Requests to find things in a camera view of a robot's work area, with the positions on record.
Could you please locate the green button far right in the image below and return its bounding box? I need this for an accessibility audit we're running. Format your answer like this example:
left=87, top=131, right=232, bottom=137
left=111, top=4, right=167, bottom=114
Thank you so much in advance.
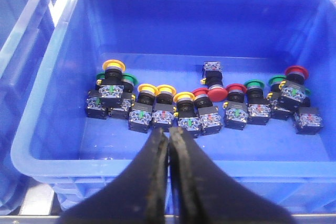
left=293, top=88, right=323, bottom=135

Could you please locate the red button on stack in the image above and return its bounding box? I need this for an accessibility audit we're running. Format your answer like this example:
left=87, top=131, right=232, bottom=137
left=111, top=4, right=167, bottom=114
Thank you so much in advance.
left=278, top=65, right=309, bottom=111

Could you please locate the green button middle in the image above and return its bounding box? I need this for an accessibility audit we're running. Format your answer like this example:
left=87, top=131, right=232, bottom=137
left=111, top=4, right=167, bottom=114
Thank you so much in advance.
left=244, top=79, right=271, bottom=125

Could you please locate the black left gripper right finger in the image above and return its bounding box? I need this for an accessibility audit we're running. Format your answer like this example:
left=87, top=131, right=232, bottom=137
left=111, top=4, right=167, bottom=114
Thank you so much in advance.
left=169, top=127, right=294, bottom=223

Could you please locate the yellow button front left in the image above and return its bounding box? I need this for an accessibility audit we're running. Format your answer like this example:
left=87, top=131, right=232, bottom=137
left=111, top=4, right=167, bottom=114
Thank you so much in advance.
left=128, top=83, right=159, bottom=133

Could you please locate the green button back left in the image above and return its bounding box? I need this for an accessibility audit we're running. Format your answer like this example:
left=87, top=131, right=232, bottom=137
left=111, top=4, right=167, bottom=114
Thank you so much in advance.
left=85, top=73, right=107, bottom=120

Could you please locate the overturned red button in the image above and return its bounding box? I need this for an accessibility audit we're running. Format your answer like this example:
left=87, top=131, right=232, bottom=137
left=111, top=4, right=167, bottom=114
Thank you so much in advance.
left=201, top=61, right=228, bottom=102

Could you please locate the yellow button behind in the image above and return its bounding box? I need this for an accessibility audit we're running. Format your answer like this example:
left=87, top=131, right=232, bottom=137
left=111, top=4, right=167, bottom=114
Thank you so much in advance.
left=152, top=84, right=176, bottom=132

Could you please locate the left blue plastic crate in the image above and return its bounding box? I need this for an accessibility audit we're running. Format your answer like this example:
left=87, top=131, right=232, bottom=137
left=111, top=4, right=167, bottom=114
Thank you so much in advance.
left=1, top=0, right=55, bottom=215

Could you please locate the yellow button far left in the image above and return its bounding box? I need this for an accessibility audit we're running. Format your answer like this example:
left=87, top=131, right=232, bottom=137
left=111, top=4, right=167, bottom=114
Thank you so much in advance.
left=99, top=59, right=125, bottom=108

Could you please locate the green button under stack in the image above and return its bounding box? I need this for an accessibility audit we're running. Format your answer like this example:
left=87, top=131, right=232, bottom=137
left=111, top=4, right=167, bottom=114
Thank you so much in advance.
left=266, top=75, right=292, bottom=121

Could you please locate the blue crate holding buttons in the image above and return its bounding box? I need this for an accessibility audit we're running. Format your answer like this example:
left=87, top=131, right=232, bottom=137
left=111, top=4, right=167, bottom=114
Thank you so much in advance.
left=11, top=0, right=335, bottom=214

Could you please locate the yellow button small hidden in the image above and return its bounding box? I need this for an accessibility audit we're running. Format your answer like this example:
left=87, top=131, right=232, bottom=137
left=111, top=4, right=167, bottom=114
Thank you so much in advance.
left=173, top=91, right=201, bottom=138

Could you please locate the red button left of middle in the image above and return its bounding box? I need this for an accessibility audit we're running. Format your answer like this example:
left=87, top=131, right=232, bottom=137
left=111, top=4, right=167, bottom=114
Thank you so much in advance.
left=192, top=88, right=223, bottom=135

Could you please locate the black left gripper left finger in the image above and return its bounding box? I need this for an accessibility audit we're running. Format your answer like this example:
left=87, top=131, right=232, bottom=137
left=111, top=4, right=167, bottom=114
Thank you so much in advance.
left=58, top=129, right=168, bottom=223

